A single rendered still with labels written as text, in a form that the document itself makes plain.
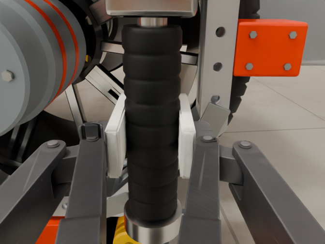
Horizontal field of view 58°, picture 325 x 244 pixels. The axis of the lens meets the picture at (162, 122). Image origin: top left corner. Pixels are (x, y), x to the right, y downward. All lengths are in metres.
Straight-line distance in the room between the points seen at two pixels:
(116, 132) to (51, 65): 0.17
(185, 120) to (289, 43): 0.27
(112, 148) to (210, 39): 0.26
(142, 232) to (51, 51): 0.19
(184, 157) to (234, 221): 1.26
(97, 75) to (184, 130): 0.37
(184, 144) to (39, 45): 0.19
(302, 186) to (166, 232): 1.57
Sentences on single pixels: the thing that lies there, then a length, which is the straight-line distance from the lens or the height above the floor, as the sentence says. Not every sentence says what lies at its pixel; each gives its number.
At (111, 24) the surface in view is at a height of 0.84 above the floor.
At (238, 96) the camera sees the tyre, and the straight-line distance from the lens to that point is 0.51.
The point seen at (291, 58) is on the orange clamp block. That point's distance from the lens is 0.43.
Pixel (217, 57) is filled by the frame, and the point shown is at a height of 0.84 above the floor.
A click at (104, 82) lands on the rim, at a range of 0.52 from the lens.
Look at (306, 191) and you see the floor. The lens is 1.73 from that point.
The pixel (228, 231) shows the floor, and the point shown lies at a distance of 1.37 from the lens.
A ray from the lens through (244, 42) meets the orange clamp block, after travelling 0.40.
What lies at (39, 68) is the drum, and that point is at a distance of 0.30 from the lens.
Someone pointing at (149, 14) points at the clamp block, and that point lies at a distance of 0.17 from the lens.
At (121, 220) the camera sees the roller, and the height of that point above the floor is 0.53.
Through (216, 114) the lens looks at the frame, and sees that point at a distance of 0.42.
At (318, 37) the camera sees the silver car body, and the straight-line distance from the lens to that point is 0.93.
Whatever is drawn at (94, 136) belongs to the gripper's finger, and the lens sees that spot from 0.16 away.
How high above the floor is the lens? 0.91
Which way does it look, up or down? 22 degrees down
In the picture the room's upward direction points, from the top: straight up
